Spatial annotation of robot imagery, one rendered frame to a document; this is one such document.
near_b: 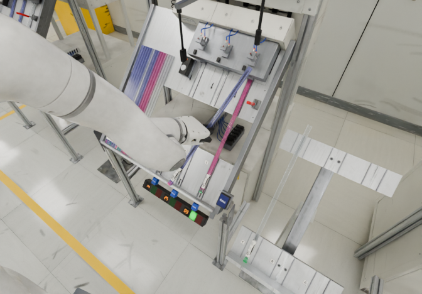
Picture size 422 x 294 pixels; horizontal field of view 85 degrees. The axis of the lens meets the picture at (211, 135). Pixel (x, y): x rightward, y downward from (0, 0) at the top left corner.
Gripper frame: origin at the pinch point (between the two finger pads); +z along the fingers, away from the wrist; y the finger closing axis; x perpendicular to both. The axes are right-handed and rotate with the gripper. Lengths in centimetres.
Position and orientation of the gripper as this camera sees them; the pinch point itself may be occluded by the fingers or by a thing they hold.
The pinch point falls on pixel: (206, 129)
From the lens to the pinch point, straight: 80.5
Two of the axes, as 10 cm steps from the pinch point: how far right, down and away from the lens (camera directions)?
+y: -6.8, -6.0, 4.1
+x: -4.7, 8.0, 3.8
